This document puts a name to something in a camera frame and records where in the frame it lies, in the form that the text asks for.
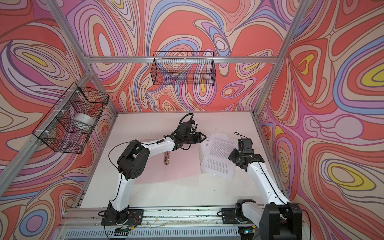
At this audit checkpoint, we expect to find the pink folder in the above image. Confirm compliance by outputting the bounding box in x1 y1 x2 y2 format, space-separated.
135 145 201 185

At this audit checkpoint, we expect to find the printed paper sheet top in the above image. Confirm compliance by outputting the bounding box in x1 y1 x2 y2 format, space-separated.
201 134 237 179

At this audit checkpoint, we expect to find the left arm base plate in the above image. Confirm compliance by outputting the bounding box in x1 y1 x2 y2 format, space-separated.
98 208 144 226

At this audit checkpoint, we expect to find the white tape roll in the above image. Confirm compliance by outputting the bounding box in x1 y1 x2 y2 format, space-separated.
72 113 95 132

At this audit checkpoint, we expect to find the black wire basket left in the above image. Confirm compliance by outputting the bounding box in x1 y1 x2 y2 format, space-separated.
33 83 109 154

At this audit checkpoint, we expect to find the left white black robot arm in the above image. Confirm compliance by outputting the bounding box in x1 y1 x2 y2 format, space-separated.
107 120 207 215

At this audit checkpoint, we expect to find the printed paper sheet bottom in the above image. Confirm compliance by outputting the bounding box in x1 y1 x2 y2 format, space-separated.
200 136 210 156

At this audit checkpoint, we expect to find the metal folder clip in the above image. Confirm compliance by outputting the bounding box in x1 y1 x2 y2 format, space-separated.
164 152 170 166

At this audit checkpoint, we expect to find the black wire basket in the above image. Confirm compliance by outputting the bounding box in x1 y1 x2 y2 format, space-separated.
33 83 109 154
151 51 216 86

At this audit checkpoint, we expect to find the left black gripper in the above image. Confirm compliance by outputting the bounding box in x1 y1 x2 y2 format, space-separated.
182 132 208 146

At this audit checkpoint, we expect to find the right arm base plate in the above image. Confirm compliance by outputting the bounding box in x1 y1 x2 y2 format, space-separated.
217 208 256 225

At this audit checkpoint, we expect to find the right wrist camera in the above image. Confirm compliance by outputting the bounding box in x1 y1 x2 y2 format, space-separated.
238 138 254 154

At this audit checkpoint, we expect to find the printed paper sheet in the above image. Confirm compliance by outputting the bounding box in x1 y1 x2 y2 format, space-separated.
201 134 237 179
200 136 210 156

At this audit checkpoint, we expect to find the aluminium mounting rail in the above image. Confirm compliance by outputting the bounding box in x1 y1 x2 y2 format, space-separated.
59 204 304 229

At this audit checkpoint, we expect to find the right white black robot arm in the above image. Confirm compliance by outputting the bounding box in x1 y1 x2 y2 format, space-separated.
228 149 303 240

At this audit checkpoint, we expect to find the black wire basket back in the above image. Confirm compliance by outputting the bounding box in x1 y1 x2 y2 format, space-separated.
151 51 216 86

